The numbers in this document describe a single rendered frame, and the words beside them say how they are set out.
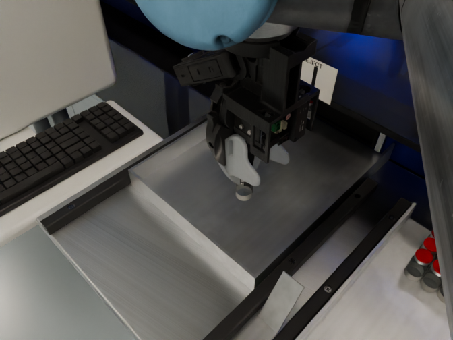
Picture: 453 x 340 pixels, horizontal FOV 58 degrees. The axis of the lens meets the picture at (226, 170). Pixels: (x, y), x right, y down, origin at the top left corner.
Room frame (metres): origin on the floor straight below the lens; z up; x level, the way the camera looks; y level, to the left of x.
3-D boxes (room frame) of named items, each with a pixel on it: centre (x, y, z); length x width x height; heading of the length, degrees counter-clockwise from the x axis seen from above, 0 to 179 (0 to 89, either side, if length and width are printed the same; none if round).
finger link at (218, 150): (0.34, 0.00, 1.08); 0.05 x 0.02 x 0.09; 133
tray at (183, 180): (0.46, -0.06, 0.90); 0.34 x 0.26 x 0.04; 135
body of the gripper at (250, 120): (0.33, -0.03, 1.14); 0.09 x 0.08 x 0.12; 43
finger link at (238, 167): (0.32, -0.02, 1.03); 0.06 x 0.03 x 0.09; 43
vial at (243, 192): (0.35, -0.02, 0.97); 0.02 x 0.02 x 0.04
